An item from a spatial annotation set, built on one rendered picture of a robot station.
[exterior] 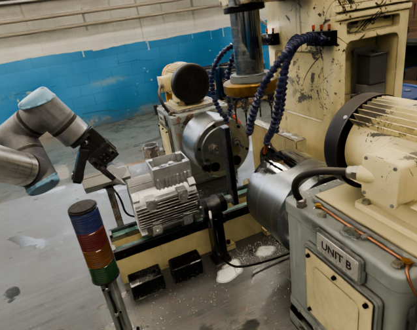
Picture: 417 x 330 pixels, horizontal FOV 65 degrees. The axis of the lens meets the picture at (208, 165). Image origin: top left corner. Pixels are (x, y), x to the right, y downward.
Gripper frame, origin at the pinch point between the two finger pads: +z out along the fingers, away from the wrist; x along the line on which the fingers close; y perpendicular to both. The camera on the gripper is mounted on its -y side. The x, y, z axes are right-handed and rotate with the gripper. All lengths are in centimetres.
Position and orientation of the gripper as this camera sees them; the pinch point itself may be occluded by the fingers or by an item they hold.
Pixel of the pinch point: (120, 183)
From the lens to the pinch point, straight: 112.2
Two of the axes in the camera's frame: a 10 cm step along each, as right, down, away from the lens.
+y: 7.2, -6.9, 0.6
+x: -3.8, -3.2, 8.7
